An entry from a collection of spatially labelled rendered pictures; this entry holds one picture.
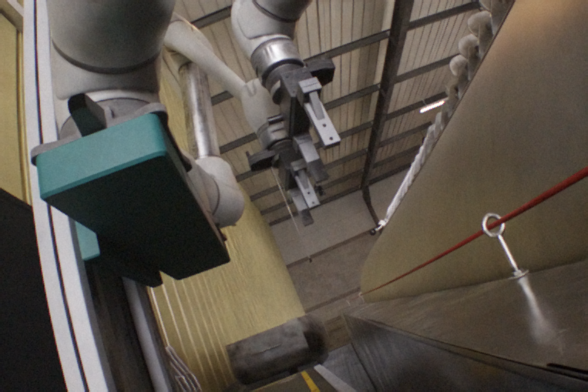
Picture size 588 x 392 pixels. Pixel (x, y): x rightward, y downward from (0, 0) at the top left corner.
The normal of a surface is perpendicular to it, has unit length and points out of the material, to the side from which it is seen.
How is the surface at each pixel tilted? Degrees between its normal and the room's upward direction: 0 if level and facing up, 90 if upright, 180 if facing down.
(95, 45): 157
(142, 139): 90
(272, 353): 87
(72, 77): 132
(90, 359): 90
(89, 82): 150
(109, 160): 90
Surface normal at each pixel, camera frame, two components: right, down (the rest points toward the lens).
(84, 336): 0.04, -0.37
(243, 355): -0.23, -0.26
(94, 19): 0.04, 0.85
